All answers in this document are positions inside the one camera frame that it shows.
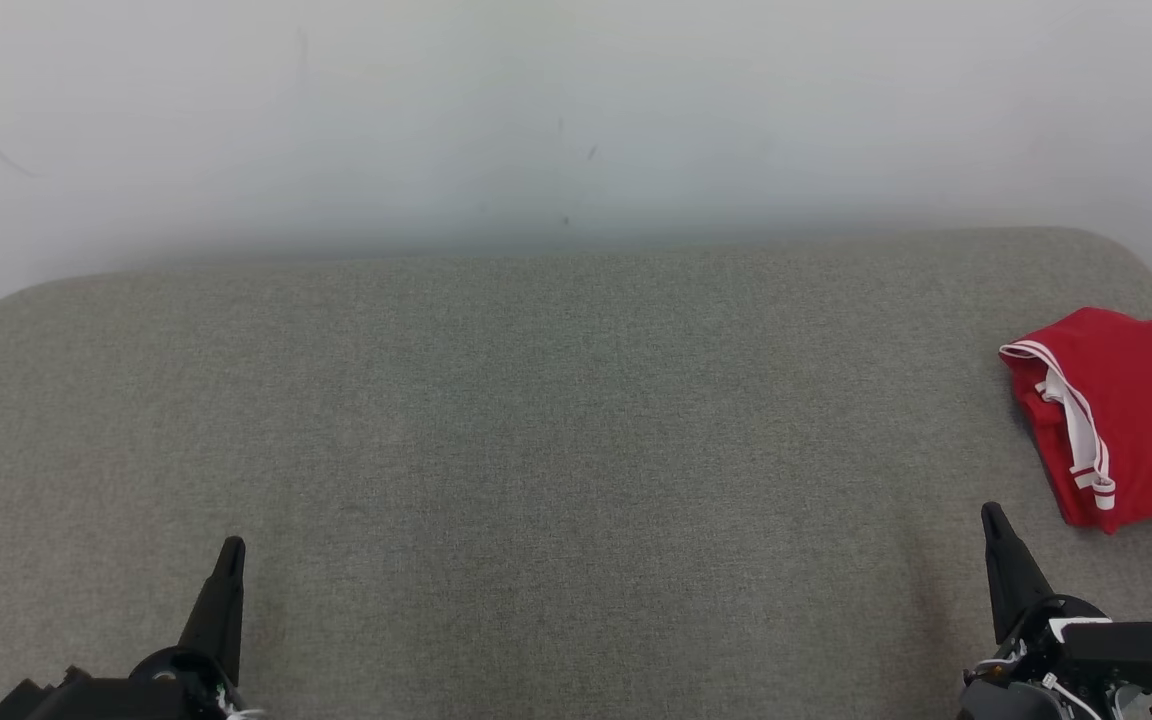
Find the red white basketball jersey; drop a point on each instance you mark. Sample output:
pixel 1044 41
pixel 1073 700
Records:
pixel 1146 400

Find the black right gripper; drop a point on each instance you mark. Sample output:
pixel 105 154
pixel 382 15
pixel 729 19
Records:
pixel 1106 660

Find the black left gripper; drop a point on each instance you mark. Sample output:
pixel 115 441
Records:
pixel 116 695

